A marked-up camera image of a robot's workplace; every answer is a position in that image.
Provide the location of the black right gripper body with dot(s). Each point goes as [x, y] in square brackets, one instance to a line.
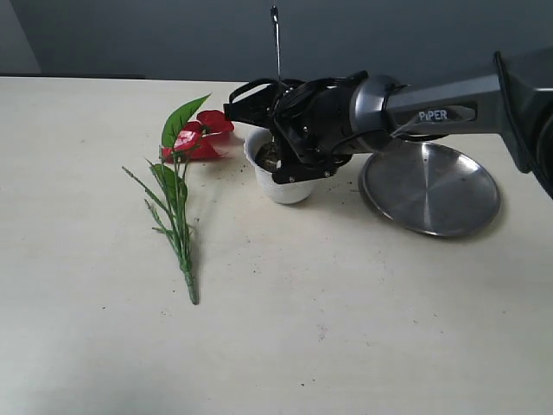
[311, 119]

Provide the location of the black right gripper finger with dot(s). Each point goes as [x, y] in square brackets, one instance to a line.
[253, 103]
[293, 171]

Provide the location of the stainless steel spork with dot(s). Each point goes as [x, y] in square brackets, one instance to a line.
[274, 15]

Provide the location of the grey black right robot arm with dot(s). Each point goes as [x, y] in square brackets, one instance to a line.
[510, 97]

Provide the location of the white scalloped flower pot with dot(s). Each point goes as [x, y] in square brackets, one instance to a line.
[285, 194]

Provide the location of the dark soil in pot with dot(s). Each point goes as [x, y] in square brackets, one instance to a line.
[268, 157]

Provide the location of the artificial red flower stem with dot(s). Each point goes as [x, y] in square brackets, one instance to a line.
[190, 134]

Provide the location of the round stainless steel plate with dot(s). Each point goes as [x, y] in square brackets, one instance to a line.
[430, 189]

